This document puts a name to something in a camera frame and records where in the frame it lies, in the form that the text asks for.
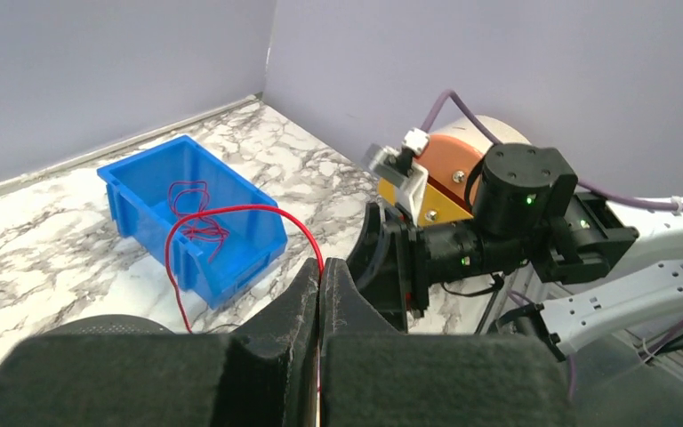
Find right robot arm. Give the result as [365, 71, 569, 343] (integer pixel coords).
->
[347, 143, 683, 360]

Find blue plastic bin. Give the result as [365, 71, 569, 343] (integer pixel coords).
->
[96, 133, 290, 311]

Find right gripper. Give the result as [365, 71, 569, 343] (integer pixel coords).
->
[347, 202, 483, 332]

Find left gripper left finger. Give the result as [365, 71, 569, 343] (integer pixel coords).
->
[0, 260, 319, 426]

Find black round spool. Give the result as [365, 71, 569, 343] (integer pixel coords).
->
[45, 314, 172, 334]

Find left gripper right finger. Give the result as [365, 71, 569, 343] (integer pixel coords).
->
[319, 258, 577, 426]

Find white cylinder with orange lid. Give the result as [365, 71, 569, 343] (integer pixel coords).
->
[376, 115, 531, 228]

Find red wires in bin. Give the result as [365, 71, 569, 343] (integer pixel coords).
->
[167, 180, 232, 264]

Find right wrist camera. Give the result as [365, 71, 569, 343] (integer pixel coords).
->
[363, 128, 430, 225]

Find red wire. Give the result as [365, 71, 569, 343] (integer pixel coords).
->
[163, 204, 326, 334]

